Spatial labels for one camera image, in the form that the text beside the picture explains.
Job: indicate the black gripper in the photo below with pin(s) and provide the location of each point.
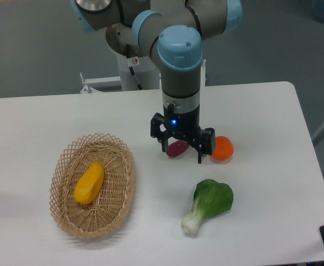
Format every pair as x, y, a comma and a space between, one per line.
184, 126

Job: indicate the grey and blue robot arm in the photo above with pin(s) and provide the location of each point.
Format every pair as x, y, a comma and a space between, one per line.
173, 42

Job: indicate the yellow mango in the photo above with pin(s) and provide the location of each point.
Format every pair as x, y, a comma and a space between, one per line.
89, 184

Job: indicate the woven wicker basket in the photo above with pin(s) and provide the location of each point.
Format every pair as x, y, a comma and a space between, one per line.
112, 204

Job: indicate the purple sweet potato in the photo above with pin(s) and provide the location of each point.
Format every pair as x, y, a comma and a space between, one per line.
177, 148

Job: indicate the orange tangerine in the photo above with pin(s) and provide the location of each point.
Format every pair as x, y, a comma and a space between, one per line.
223, 150

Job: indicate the green bok choy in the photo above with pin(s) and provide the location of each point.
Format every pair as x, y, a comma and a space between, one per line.
210, 199

